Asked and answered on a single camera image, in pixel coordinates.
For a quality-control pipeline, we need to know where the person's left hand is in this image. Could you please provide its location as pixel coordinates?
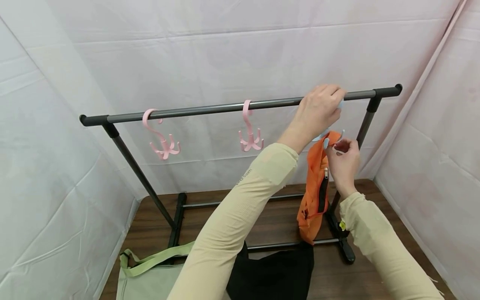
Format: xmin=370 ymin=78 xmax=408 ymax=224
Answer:
xmin=289 ymin=84 xmax=348 ymax=145

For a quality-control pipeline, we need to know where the person's right hand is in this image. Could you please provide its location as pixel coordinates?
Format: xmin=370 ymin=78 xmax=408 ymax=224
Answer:
xmin=324 ymin=137 xmax=361 ymax=200

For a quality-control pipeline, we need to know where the light blue multi-hook hanger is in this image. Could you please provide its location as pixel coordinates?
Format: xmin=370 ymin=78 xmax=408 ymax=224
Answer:
xmin=312 ymin=99 xmax=346 ymax=149

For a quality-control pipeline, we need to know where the orange zipper bag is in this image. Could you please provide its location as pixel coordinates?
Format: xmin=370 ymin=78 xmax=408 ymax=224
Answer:
xmin=296 ymin=130 xmax=343 ymax=245

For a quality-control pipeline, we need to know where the person's right forearm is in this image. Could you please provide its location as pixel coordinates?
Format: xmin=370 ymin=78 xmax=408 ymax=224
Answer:
xmin=339 ymin=190 xmax=445 ymax=300

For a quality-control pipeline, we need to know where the person's left forearm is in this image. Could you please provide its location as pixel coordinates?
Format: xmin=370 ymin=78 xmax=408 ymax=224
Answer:
xmin=166 ymin=134 xmax=300 ymax=300

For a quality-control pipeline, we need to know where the pink plastic multi-hook hanger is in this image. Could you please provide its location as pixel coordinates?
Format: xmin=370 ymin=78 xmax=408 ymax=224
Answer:
xmin=142 ymin=108 xmax=181 ymax=161
xmin=238 ymin=100 xmax=265 ymax=153

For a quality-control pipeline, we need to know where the black metal clothes rack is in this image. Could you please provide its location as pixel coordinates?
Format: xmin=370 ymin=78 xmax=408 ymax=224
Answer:
xmin=79 ymin=84 xmax=403 ymax=265

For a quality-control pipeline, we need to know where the black fabric bag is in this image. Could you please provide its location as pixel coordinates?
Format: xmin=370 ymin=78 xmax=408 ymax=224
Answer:
xmin=225 ymin=240 xmax=315 ymax=300

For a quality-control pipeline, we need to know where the light green tote bag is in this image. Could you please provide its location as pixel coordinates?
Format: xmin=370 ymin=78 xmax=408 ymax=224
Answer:
xmin=116 ymin=241 xmax=196 ymax=300

